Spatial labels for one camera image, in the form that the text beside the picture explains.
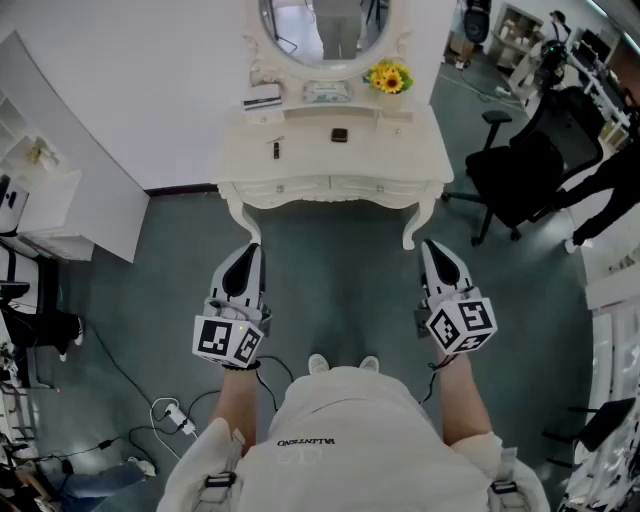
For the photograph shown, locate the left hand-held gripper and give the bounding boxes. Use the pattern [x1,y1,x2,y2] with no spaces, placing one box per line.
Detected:
[192,242,274,372]

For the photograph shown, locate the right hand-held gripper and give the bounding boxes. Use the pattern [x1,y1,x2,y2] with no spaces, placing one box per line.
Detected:
[414,239,499,357]

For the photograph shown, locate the white dressing table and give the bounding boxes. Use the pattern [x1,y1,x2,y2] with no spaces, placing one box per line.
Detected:
[206,79,457,252]

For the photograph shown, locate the small white drawer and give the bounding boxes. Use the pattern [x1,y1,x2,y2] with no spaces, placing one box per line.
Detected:
[243,111,284,127]
[378,121,417,140]

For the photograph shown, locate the person's right forearm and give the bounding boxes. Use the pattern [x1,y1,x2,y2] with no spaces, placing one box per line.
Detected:
[436,349,495,447]

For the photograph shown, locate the person's left forearm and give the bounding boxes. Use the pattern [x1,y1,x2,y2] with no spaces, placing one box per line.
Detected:
[206,366,260,445]

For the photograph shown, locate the wide white dresser drawer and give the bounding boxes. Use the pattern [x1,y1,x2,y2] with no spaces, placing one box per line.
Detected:
[232,175,330,202]
[329,173,432,200]

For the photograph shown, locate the black office chair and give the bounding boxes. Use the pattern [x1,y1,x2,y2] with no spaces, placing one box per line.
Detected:
[441,86,607,247]

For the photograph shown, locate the white power strip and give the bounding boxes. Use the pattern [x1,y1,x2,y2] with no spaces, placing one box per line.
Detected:
[164,403,198,436]

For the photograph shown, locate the person's white t-shirt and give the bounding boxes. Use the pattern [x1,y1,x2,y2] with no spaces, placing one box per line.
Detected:
[163,364,551,512]

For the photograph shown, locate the yellow sunflowers in white pot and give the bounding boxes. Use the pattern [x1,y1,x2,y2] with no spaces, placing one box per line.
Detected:
[363,59,416,114]

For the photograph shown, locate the white wet wipes packet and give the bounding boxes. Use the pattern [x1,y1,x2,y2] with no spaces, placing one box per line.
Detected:
[300,79,354,105]

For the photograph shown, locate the small black chair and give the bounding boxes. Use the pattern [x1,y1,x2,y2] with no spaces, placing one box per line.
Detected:
[541,396,637,470]

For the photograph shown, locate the white machine with black trim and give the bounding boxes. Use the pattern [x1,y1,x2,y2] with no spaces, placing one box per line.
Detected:
[0,173,31,237]

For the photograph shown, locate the light wooden shelf unit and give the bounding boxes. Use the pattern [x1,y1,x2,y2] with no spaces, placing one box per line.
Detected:
[486,1,545,70]

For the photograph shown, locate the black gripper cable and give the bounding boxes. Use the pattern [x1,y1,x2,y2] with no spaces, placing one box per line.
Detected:
[253,355,297,412]
[418,360,454,405]

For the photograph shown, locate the white power cable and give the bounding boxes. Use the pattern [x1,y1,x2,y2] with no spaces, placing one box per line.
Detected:
[149,396,183,460]

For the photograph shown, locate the person's left shoulder strap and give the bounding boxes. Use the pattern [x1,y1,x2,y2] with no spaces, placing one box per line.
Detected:
[198,428,247,512]

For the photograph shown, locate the person's shoulder strap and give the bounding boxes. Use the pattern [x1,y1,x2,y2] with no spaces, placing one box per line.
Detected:
[198,428,247,512]
[488,446,522,512]

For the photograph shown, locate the person's right shoulder strap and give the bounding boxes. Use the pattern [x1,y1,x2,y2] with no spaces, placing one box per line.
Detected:
[488,446,522,512]

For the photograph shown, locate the oval mirror with white frame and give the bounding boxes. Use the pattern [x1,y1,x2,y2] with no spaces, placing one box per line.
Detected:
[241,0,414,85]

